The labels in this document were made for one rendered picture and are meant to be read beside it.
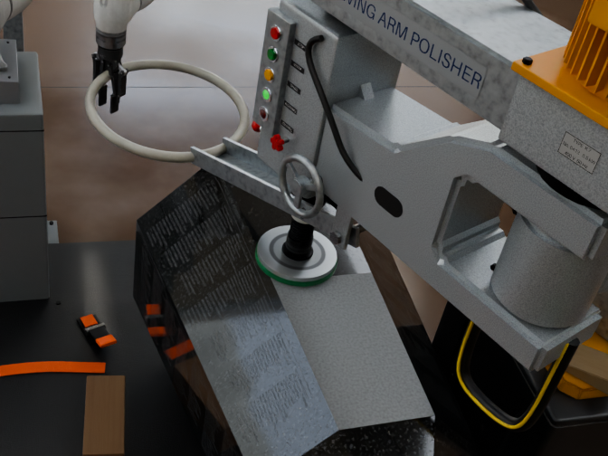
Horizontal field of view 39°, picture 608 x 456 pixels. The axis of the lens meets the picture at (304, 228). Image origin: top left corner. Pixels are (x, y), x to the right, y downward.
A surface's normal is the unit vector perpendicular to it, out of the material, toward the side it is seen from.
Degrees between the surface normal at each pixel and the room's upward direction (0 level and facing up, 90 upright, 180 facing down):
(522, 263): 90
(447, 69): 90
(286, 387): 45
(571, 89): 0
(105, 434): 0
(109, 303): 0
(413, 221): 90
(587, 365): 11
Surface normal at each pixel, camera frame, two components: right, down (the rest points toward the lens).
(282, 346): -0.54, -0.48
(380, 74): 0.62, 0.57
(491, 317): -0.77, 0.29
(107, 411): 0.16, -0.76
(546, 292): -0.36, 0.54
